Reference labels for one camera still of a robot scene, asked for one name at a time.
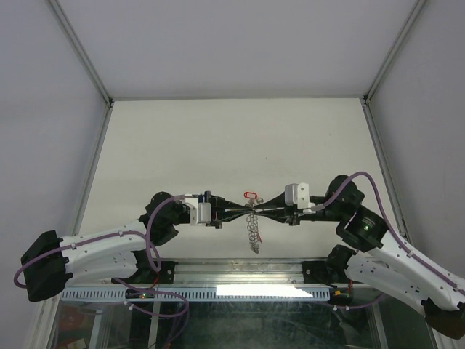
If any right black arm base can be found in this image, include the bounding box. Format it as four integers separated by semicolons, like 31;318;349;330
301;260;349;287

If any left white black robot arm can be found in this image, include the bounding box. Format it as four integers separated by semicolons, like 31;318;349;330
14;192;251;302

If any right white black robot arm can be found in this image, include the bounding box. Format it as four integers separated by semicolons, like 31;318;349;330
256;172;464;340

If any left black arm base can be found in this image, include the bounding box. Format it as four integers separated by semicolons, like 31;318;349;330
119;260;177;286

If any silver key red tag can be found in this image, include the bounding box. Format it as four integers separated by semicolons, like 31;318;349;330
243;191;264;206

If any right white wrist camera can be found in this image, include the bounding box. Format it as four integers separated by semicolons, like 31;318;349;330
284;182;311;213

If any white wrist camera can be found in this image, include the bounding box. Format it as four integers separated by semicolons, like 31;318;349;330
182;196;211;225
284;182;311;213

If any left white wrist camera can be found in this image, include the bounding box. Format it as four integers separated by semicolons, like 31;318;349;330
182;196;211;225

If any aluminium mounting rail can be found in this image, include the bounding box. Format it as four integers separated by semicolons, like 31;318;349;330
49;256;437;292

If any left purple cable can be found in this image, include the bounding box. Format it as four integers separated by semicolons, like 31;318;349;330
13;194;190;290

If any purple cable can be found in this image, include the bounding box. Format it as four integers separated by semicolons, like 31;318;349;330
310;171;465;313
13;194;190;290

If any white slotted cable duct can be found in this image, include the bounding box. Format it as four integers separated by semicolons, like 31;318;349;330
61;285;331;302

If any right aluminium frame post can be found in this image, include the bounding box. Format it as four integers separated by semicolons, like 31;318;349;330
363;0;429;104

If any aluminium frame post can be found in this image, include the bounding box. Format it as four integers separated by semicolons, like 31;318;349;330
363;0;429;104
45;0;113;106

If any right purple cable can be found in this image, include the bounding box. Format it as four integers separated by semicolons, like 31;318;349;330
310;171;465;313

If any left aluminium frame post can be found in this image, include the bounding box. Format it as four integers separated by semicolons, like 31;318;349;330
45;0;113;106

